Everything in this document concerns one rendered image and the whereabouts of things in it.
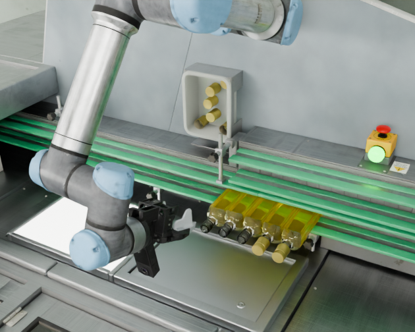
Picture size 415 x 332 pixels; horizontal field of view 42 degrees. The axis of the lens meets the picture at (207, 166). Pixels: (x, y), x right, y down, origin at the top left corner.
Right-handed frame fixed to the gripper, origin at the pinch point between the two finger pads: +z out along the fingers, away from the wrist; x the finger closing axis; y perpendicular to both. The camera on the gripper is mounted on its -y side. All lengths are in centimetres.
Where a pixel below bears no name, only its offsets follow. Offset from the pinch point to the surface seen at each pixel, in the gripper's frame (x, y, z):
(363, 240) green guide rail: -35, -5, 44
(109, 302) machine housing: 22.3, -30.3, 5.4
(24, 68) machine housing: 106, 25, 48
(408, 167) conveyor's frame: -41, 17, 51
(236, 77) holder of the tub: 13, 34, 46
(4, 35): 146, 36, 73
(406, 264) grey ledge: -46, -11, 53
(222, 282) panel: -2.4, -22.0, 24.2
